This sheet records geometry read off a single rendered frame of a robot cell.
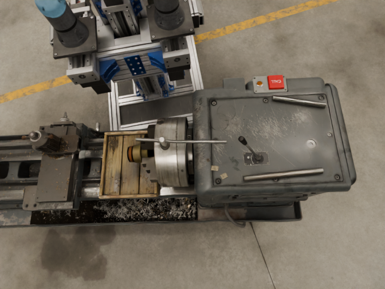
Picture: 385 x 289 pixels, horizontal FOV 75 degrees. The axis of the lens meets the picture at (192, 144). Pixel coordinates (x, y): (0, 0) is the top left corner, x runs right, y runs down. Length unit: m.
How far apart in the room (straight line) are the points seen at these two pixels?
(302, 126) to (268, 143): 0.15
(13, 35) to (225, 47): 2.36
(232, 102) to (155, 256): 1.54
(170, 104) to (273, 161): 1.41
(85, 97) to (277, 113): 2.10
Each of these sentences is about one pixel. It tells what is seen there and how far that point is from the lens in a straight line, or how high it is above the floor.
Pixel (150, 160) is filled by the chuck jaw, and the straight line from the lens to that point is 1.13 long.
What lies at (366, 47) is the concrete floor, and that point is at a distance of 3.16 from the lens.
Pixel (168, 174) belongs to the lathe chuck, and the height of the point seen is 1.18.
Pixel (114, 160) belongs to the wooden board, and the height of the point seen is 0.89.
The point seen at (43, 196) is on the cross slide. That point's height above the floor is 0.97.
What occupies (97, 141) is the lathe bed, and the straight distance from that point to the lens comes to 1.51.
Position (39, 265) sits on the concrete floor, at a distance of 2.60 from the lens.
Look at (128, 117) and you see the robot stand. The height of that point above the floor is 0.21.
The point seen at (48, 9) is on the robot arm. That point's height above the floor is 1.38.
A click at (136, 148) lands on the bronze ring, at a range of 1.15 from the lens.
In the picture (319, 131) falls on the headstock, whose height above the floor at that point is 1.25.
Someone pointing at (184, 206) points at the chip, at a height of 0.57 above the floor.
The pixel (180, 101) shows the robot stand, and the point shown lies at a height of 0.21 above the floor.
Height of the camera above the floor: 2.17
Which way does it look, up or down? 72 degrees down
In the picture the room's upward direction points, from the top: 11 degrees counter-clockwise
